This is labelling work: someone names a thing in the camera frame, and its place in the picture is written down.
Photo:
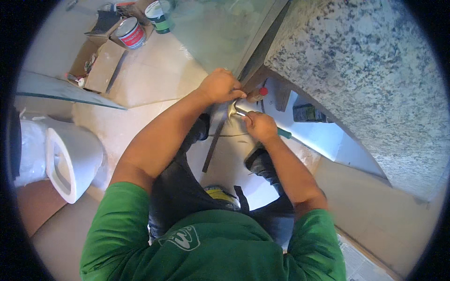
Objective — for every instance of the person's legs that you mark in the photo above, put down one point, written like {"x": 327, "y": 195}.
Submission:
{"x": 175, "y": 189}

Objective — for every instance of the person's left hand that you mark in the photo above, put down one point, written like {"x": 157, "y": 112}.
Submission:
{"x": 218, "y": 86}

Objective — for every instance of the open cardboard box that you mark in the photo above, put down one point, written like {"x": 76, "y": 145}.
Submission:
{"x": 102, "y": 65}

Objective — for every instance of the dark sandpaper sheet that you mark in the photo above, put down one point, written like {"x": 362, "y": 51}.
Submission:
{"x": 104, "y": 21}

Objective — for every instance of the dark flat strip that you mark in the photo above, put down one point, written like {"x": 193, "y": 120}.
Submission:
{"x": 212, "y": 147}

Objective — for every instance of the glass sheet with green edge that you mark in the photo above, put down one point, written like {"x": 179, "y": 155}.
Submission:
{"x": 52, "y": 87}

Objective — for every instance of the speckled granite countertop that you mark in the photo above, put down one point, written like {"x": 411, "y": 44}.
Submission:
{"x": 362, "y": 80}

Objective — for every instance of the paint can with red label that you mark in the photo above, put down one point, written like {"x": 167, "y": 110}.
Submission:
{"x": 131, "y": 33}

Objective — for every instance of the person's body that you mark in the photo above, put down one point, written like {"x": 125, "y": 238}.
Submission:
{"x": 211, "y": 246}

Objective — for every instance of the metal door frame profile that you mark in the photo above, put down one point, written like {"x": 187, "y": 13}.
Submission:
{"x": 262, "y": 38}

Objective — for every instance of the large glass panel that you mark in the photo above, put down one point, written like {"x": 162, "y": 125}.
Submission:
{"x": 214, "y": 31}

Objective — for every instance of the white toilet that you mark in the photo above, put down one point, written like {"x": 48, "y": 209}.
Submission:
{"x": 72, "y": 158}

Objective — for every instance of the brown wooden block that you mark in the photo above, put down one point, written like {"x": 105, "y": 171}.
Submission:
{"x": 282, "y": 99}

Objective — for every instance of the newspaper sheet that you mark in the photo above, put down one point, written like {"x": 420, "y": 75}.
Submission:
{"x": 358, "y": 261}

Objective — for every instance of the person's right fingers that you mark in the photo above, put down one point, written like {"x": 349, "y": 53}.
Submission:
{"x": 249, "y": 118}

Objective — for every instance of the white cabinet panel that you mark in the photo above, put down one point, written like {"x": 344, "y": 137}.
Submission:
{"x": 316, "y": 135}

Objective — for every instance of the white and green bucket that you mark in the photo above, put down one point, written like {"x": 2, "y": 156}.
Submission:
{"x": 159, "y": 17}

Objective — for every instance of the brown bottle with red cap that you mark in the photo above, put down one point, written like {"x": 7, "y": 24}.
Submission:
{"x": 257, "y": 95}

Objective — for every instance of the yellow and black tape measure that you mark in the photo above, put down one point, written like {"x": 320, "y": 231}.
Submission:
{"x": 219, "y": 194}

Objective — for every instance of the dark green can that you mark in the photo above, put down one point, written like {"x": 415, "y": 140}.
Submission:
{"x": 309, "y": 113}

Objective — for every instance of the person's right hand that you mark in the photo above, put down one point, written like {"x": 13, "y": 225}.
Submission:
{"x": 262, "y": 125}

